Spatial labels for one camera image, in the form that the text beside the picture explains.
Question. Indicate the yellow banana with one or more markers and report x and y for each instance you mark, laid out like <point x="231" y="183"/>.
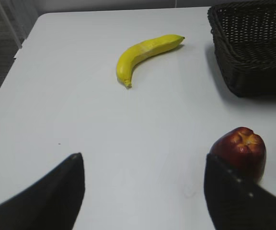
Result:
<point x="141" y="52"/>

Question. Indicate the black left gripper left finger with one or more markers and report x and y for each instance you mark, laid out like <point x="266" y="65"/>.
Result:
<point x="52" y="203"/>

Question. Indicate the dark red apple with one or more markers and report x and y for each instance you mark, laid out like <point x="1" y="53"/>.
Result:
<point x="244" y="150"/>

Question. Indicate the black wicker basket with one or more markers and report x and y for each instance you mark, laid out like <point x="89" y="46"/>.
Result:
<point x="244" y="36"/>

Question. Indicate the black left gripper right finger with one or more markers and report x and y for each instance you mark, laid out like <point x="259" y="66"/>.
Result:
<point x="235" y="202"/>

